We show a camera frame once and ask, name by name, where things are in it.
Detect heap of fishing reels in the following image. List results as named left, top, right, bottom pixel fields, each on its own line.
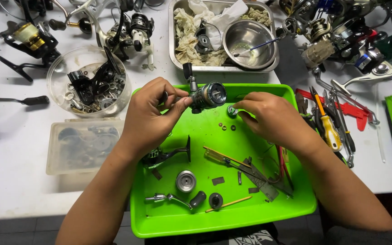
left=277, top=0, right=392, bottom=90

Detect person's left hand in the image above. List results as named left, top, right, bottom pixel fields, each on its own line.
left=119, top=77, right=194, bottom=159

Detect black and gold fishing reel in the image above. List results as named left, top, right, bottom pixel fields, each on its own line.
left=0, top=20, right=62, bottom=83

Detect silver crank handle black knob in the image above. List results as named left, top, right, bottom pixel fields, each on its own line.
left=145, top=191, right=207, bottom=210

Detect clear plastic tube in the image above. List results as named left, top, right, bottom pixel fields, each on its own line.
left=374, top=85, right=387, bottom=163

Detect red plastic caliper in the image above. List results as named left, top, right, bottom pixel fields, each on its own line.
left=295, top=88, right=369, bottom=132

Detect heap of metal hand tools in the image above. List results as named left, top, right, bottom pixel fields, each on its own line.
left=295, top=86, right=381, bottom=169

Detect dark reel with long handle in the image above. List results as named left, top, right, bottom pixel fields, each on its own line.
left=0, top=92, right=50, bottom=123

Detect clear round tub of parts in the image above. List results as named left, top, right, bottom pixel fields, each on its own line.
left=46, top=46, right=132, bottom=119

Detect person's dark patterned clothing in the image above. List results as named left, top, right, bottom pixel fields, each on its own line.
left=145, top=223, right=392, bottom=245

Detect clear rectangular lidded parts box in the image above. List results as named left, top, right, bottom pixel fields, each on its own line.
left=46, top=118, right=125, bottom=176

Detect thin blue handled brush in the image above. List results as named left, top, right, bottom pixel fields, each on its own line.
left=233, top=35, right=282, bottom=58

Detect dark grey flat pad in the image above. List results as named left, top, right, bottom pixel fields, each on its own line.
left=274, top=35, right=309, bottom=88

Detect black reel body frame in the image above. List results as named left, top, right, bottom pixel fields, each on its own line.
left=142, top=135, right=192, bottom=170

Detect clear yellow handled screwdriver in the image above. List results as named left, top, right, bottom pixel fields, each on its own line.
left=203, top=146, right=252, bottom=168

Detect black round cap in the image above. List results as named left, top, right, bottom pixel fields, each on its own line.
left=208, top=193, right=224, bottom=210

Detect black rotor reel part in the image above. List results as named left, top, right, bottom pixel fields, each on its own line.
left=194, top=18, right=218, bottom=55

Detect green plastic tray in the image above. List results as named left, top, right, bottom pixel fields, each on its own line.
left=130, top=84, right=318, bottom=239

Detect red handled pliers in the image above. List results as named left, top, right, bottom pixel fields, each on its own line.
left=276, top=144, right=295, bottom=191

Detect round steel bowl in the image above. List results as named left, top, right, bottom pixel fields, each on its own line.
left=222, top=19, right=278, bottom=71

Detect thin wooden stick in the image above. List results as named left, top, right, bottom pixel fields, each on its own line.
left=205, top=196, right=253, bottom=213

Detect gold crank handle black knob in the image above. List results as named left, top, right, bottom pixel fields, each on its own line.
left=48, top=16, right=93, bottom=35

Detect grey spinning reel with spool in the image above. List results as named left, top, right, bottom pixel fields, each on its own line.
left=182, top=63, right=228, bottom=115

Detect silver and black fishing reel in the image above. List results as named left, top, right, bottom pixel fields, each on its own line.
left=65, top=0, right=156, bottom=71

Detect silver metal spool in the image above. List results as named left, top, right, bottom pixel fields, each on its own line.
left=176, top=170, right=197, bottom=193

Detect person's right hand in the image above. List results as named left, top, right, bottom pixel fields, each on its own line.
left=233, top=91, right=320, bottom=158

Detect rectangular steel tray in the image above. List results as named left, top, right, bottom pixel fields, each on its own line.
left=168, top=0, right=280, bottom=73

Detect stained crumpled rags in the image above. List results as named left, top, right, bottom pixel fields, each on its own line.
left=173, top=0, right=272, bottom=67

